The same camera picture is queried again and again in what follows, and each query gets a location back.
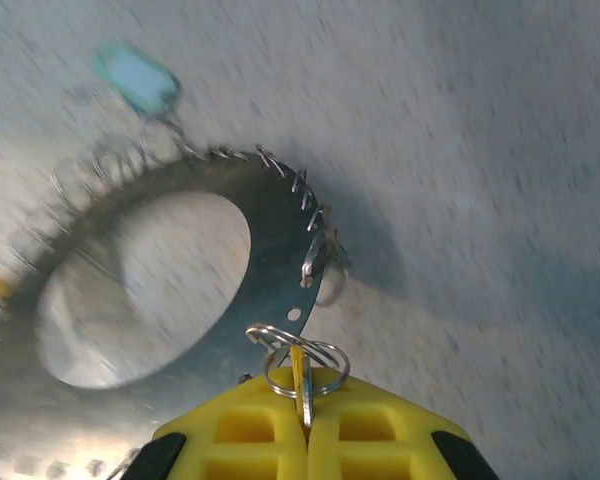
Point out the metal disc keyring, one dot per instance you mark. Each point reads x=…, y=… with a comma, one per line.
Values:
x=270, y=250

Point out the blue tag key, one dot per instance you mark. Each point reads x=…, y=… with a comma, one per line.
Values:
x=135, y=80

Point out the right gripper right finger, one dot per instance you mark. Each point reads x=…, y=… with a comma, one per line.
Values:
x=380, y=450

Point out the small yellow capsule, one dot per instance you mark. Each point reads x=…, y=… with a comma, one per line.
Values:
x=306, y=395

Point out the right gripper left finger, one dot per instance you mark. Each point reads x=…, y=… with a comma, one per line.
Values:
x=240, y=450

